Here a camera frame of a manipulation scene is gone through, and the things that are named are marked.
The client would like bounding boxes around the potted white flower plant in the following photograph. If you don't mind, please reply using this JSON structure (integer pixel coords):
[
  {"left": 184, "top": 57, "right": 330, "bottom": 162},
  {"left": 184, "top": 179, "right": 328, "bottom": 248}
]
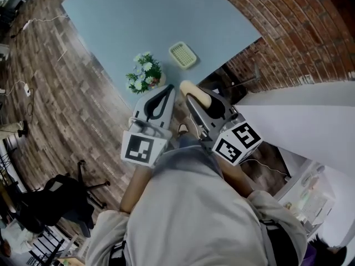
[{"left": 125, "top": 51, "right": 167, "bottom": 95}]

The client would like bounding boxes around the light green soap dish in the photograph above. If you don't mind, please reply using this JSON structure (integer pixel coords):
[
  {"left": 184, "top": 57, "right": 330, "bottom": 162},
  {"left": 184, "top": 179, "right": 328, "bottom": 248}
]
[{"left": 168, "top": 41, "right": 198, "bottom": 70}]

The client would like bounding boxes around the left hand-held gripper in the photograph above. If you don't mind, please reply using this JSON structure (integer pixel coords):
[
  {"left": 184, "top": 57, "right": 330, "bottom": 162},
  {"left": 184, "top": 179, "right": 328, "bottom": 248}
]
[{"left": 120, "top": 84, "right": 177, "bottom": 168}]

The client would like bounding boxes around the white shelf unit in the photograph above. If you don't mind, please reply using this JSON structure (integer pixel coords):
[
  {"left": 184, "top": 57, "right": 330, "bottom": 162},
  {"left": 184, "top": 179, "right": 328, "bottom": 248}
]
[{"left": 276, "top": 158, "right": 338, "bottom": 234}]

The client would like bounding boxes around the person's grey sweatshirt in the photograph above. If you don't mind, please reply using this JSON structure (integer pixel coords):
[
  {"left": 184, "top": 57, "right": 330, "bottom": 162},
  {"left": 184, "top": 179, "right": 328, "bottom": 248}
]
[{"left": 85, "top": 145, "right": 308, "bottom": 266}]

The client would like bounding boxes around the beige soap bar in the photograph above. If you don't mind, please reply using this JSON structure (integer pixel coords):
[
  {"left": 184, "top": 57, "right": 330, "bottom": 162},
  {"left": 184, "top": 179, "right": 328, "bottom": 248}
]
[{"left": 179, "top": 81, "right": 213, "bottom": 108}]

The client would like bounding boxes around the person's right forearm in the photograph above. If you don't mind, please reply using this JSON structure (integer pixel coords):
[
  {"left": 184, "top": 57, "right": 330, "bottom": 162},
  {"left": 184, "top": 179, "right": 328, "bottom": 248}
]
[{"left": 219, "top": 159, "right": 255, "bottom": 198}]

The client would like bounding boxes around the black office chair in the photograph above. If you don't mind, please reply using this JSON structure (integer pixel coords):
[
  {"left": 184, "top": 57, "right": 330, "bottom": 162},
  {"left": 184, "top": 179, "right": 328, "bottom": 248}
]
[{"left": 16, "top": 159, "right": 111, "bottom": 238}]

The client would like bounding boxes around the white perforated tray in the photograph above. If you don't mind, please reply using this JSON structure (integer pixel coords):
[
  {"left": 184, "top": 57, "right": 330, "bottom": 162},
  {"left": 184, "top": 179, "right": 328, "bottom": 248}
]
[{"left": 301, "top": 192, "right": 329, "bottom": 218}]

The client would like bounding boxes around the white floor cable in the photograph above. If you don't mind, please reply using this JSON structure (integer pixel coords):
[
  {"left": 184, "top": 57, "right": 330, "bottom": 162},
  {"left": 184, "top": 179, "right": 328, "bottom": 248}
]
[{"left": 246, "top": 158, "right": 290, "bottom": 177}]

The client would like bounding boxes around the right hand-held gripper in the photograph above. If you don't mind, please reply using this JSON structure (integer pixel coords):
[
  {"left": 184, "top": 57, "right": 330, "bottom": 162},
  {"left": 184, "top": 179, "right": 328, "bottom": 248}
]
[{"left": 185, "top": 85, "right": 263, "bottom": 167}]

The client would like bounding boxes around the black backpack strap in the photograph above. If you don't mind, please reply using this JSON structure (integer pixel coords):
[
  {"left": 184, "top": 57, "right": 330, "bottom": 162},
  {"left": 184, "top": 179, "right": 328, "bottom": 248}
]
[{"left": 259, "top": 219, "right": 300, "bottom": 266}]

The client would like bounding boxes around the person's left forearm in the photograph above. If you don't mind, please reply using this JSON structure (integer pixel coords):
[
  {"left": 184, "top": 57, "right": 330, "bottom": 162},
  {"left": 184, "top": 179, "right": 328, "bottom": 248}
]
[{"left": 119, "top": 163, "right": 153, "bottom": 214}]

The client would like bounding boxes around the light blue table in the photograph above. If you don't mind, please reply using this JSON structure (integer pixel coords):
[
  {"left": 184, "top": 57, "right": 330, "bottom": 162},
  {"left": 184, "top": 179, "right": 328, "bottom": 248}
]
[{"left": 61, "top": 0, "right": 263, "bottom": 113}]

